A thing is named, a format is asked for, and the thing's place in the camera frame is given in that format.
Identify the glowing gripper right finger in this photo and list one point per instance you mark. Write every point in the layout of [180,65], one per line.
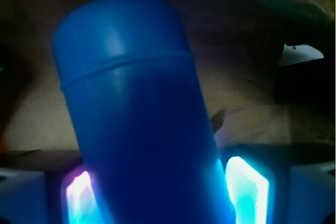
[250,185]

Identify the blue toy bottle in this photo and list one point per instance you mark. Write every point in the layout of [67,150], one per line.
[131,87]

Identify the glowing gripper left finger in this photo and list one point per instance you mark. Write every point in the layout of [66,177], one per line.
[78,201]

